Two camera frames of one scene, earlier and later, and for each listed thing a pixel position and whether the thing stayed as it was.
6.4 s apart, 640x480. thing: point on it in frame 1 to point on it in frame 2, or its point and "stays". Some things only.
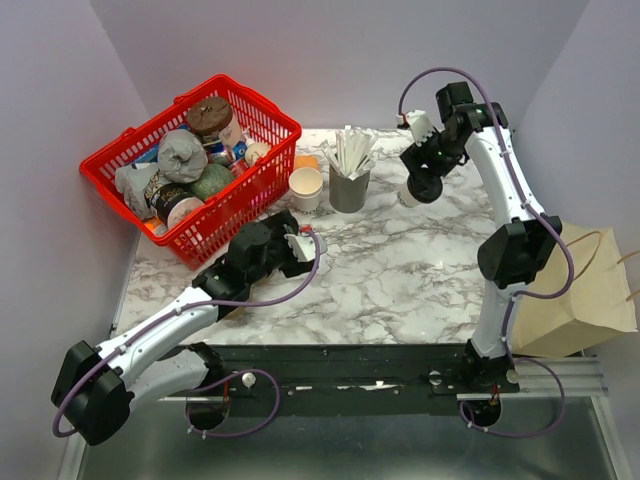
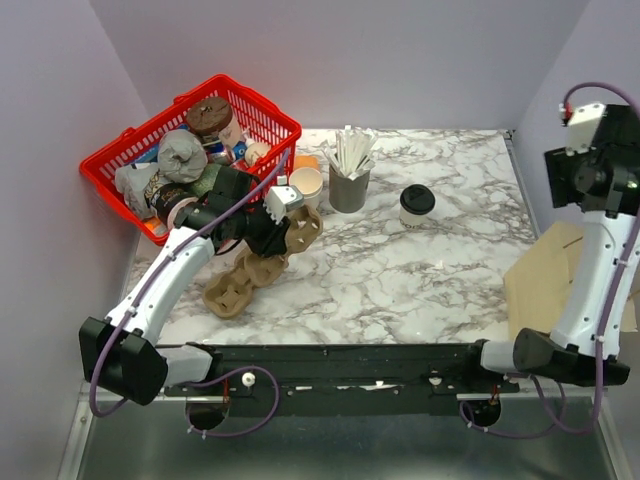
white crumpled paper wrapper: x=132 y=183 stays
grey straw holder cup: x=347 y=195 stays
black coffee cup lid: x=425 y=188 to x=417 y=199
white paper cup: x=405 y=197 to x=415 y=221
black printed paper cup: x=172 y=203 stays
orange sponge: x=307 y=161 stays
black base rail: x=443 y=379 stays
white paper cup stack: x=305 y=185 stays
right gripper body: x=437 y=154 to x=562 y=171
